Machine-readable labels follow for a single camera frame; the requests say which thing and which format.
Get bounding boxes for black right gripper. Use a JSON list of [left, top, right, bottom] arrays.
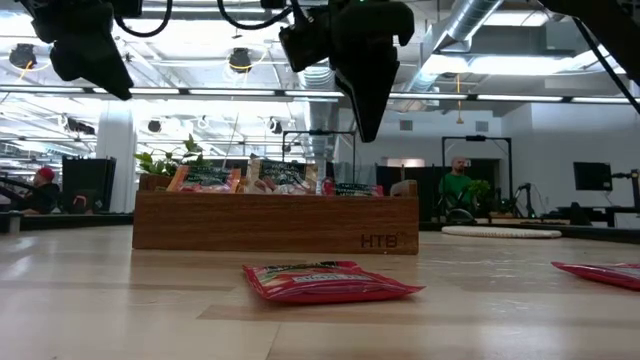
[[329, 0, 416, 144]]

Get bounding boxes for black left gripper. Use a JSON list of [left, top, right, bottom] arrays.
[[19, 0, 135, 101]]

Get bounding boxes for beige tea bag packet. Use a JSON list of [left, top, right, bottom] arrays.
[[246, 158, 320, 196]]

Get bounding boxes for wooden three-compartment tea box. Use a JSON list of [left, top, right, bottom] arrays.
[[131, 172, 421, 256]]

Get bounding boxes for black hanging spot lamp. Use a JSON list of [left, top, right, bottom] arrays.
[[8, 42, 39, 71], [228, 46, 254, 75]]

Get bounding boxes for yellow hanging pendant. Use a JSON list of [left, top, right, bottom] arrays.
[[454, 73, 465, 126]]

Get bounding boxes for white pillar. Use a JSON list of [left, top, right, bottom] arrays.
[[96, 104, 138, 215]]

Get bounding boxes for person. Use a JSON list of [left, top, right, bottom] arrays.
[[19, 166, 62, 216], [438, 155, 476, 201]]

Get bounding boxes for black cabinet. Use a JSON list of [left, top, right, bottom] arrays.
[[61, 156, 118, 215]]

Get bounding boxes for green potted artificial plant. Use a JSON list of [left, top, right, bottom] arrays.
[[132, 132, 214, 179]]

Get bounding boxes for green background plant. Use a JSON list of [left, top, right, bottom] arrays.
[[467, 178, 494, 201]]

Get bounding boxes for round woven beige trivet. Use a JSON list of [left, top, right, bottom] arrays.
[[440, 225, 564, 240]]

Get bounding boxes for black background table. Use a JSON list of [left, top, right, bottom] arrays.
[[555, 203, 640, 230]]

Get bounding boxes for silver ceiling duct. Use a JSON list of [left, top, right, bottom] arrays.
[[399, 0, 506, 109], [299, 64, 346, 166]]

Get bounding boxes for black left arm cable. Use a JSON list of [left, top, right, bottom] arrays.
[[113, 0, 174, 39]]

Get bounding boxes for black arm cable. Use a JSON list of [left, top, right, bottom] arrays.
[[113, 0, 174, 39], [216, 0, 296, 31]]

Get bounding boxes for black background rig frame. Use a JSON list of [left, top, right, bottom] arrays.
[[281, 128, 358, 197], [441, 134, 514, 221]]

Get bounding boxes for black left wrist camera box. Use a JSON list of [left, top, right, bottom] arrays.
[[108, 0, 145, 20]]

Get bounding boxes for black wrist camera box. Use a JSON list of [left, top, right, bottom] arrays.
[[278, 7, 335, 74], [108, 0, 145, 20]]

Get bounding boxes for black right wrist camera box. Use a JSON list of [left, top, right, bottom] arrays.
[[278, 7, 335, 74]]

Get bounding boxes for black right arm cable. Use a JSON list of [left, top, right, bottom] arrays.
[[216, 0, 296, 31]]

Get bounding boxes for black wall monitor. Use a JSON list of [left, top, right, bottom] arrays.
[[572, 160, 614, 193]]

